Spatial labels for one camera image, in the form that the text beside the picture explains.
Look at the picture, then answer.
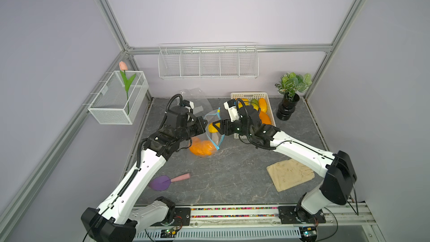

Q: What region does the clear zip-top bag blue zipper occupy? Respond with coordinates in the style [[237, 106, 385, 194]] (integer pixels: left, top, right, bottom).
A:
[[197, 108, 225, 152]]

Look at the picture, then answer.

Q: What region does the green mango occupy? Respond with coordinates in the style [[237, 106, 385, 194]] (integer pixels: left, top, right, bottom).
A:
[[250, 99, 259, 110]]

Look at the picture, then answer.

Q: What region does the large orange mango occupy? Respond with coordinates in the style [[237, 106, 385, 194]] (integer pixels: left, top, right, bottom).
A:
[[189, 137, 217, 157]]

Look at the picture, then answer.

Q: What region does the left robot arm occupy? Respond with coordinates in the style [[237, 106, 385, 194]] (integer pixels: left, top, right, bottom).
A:
[[81, 100, 208, 242]]

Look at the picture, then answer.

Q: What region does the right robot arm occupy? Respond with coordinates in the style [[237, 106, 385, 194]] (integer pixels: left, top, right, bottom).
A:
[[212, 107, 357, 222]]

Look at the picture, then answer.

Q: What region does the orange mango top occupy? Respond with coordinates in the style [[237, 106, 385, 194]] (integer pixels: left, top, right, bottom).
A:
[[259, 111, 272, 125]]

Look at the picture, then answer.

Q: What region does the spare clear zip-top bag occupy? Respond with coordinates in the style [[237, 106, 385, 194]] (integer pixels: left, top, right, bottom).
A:
[[178, 88, 213, 116]]

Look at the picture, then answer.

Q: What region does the small yellow mango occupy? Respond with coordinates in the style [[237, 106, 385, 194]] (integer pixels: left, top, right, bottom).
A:
[[258, 98, 268, 113]]

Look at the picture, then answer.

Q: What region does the white perforated plastic basket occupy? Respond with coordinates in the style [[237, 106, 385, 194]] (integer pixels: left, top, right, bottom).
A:
[[231, 92, 275, 126]]

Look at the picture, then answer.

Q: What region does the black glossy plant pot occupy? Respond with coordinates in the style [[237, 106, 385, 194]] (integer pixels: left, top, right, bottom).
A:
[[276, 94, 300, 121]]

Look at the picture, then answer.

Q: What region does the purple pink scoop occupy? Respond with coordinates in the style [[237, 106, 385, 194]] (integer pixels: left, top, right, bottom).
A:
[[148, 173, 191, 191]]

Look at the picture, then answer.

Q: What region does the green artificial plant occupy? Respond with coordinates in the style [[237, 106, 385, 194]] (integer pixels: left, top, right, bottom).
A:
[[275, 72, 312, 100]]

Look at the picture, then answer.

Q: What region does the beige work glove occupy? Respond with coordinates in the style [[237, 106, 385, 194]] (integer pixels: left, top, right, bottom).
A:
[[267, 159, 315, 192]]

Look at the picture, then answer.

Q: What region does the pink artificial tulip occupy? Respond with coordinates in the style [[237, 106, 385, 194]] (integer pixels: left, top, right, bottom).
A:
[[119, 61, 136, 114]]

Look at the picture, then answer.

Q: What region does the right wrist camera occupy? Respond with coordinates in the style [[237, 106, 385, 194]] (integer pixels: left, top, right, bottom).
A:
[[224, 99, 240, 122]]

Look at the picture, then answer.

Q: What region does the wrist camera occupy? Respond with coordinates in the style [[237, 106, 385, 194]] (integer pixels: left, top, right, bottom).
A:
[[224, 99, 240, 122], [182, 100, 194, 110]]

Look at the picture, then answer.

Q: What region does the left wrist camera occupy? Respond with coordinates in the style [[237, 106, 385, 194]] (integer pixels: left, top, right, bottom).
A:
[[182, 100, 194, 110]]

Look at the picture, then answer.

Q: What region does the white wire wall shelf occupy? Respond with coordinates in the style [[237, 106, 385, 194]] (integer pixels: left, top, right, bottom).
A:
[[158, 42, 259, 79]]

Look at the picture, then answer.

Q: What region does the white mesh wall basket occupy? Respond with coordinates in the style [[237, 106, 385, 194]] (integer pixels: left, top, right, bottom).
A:
[[84, 70, 148, 125]]

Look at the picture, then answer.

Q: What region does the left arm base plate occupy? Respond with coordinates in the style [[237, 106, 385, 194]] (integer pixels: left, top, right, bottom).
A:
[[151, 207, 191, 227]]

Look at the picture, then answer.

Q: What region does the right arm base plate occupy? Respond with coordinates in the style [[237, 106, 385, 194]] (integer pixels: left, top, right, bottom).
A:
[[278, 206, 326, 225]]

